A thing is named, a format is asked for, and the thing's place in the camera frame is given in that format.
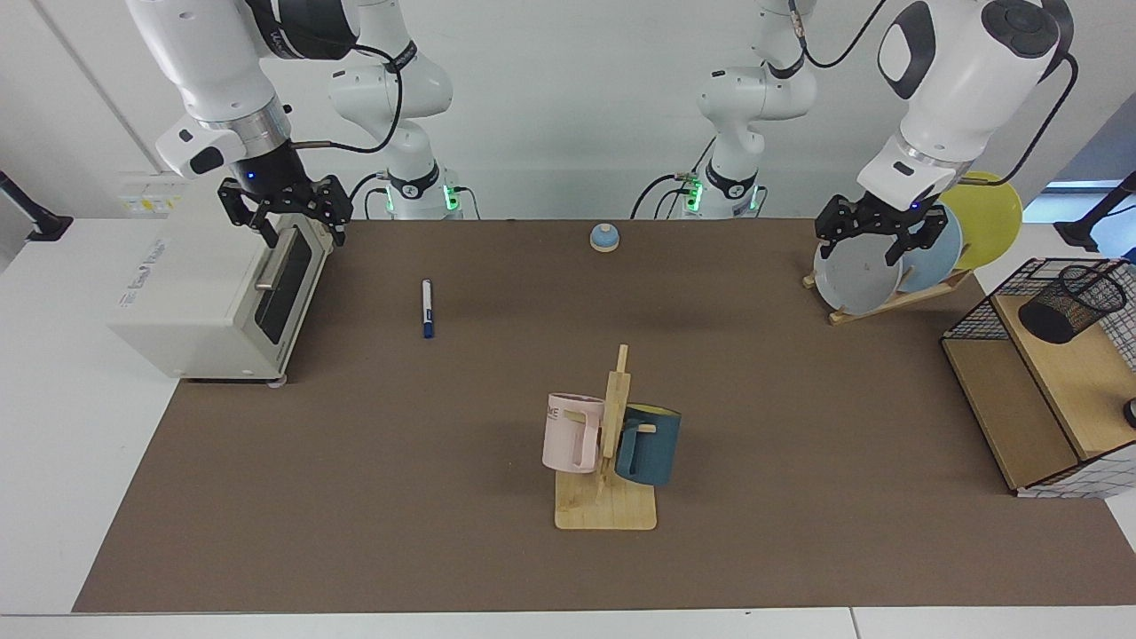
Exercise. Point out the white marker with blue cap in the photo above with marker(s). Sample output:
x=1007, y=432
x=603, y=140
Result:
x=427, y=306

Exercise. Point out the black mesh pen holder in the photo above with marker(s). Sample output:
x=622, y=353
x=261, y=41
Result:
x=1069, y=306

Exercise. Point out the grey plate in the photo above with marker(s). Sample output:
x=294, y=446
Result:
x=852, y=280

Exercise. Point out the light blue plate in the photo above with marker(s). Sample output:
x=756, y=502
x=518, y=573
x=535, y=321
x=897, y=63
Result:
x=936, y=257

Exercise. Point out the wooden plate rack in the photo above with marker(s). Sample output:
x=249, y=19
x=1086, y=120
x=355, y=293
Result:
x=887, y=303

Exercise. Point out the yellow plate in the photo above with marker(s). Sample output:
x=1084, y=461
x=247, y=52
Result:
x=985, y=217

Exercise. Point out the pale toaster oven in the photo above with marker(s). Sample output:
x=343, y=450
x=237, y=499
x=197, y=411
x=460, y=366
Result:
x=195, y=302

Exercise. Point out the black clamp stand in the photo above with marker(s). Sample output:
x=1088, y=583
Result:
x=1087, y=229
x=40, y=224

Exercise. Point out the small blue round bell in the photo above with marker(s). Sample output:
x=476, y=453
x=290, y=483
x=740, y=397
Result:
x=604, y=238

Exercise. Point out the brown table cloth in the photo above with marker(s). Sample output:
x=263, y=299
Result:
x=444, y=461

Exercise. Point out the dark teal mug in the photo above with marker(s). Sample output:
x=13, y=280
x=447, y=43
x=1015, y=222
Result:
x=657, y=448

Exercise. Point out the small black round object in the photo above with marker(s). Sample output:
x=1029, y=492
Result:
x=1131, y=413

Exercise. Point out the pink mug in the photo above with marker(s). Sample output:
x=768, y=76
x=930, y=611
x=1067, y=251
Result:
x=568, y=435

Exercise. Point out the wooden cup stand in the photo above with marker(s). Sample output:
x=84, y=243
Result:
x=612, y=510

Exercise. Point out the white wall socket box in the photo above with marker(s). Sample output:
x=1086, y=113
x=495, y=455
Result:
x=146, y=195

